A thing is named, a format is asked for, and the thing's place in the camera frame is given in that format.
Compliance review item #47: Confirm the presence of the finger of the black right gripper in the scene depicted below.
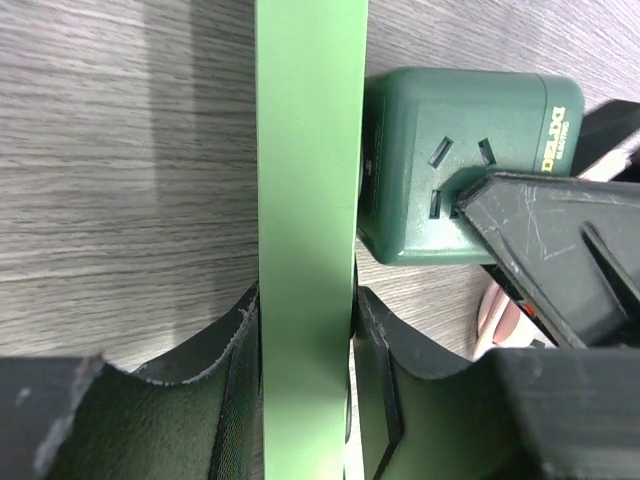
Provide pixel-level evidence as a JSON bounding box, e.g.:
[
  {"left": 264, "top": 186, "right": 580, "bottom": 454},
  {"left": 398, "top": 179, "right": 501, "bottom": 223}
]
[
  {"left": 570, "top": 99, "right": 639, "bottom": 177},
  {"left": 457, "top": 173, "right": 639, "bottom": 348}
]

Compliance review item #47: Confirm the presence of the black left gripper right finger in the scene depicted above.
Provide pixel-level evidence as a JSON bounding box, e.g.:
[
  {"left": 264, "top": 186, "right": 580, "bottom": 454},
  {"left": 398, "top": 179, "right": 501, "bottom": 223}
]
[{"left": 354, "top": 287, "right": 639, "bottom": 479}]

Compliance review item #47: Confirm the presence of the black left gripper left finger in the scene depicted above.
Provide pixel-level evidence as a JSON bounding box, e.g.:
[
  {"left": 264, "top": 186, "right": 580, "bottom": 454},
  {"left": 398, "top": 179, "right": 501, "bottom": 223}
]
[{"left": 1, "top": 287, "right": 261, "bottom": 479}]

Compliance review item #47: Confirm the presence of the dark green cube adapter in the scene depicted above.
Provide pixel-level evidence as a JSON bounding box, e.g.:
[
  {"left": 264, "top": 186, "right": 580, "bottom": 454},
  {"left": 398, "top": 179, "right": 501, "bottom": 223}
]
[{"left": 357, "top": 67, "right": 585, "bottom": 266}]

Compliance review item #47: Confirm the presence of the green power strip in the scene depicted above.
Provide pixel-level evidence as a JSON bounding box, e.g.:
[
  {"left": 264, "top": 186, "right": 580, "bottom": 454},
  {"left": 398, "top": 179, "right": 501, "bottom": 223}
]
[{"left": 255, "top": 1, "right": 368, "bottom": 479}]

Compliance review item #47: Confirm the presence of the coiled pink power cord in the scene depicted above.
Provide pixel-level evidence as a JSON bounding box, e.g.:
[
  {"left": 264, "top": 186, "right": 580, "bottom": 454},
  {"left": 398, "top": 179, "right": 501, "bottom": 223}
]
[{"left": 472, "top": 279, "right": 546, "bottom": 361}]

